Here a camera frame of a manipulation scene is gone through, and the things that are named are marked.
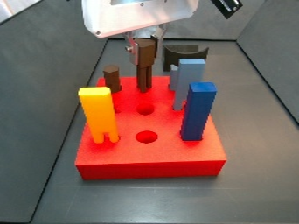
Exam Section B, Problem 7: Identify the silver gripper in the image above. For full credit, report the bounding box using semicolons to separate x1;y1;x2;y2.
81;0;198;66

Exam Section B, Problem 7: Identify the brown three prong peg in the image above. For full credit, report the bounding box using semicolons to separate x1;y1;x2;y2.
134;38;154;93

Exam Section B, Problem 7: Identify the yellow two prong peg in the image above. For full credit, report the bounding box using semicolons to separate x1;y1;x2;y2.
78;87;118;144

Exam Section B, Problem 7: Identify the red peg board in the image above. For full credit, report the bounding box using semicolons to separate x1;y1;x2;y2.
74;76;226;180

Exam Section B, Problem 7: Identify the black curved holder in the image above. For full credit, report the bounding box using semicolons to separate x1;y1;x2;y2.
162;45;209;72

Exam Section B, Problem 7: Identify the small grey blue peg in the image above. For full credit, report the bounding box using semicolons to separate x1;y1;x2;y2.
169;65;178;91

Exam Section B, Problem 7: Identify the brown hexagonal peg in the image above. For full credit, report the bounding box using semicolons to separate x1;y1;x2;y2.
102;65;121;93

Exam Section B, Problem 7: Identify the light blue rectangular peg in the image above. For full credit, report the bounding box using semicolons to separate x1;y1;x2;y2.
172;59;205;110

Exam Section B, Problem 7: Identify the dark blue rectangular peg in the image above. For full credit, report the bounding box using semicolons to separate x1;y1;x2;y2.
180;82;217;141

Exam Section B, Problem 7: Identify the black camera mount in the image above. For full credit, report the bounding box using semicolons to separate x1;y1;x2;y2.
210;0;242;18

